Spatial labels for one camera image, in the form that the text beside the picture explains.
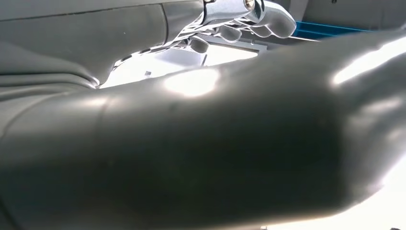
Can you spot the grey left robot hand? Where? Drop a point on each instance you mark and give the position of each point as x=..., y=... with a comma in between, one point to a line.
x=190, y=143

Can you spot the blue metal shelf rack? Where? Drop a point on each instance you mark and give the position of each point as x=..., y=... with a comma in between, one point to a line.
x=326, y=31

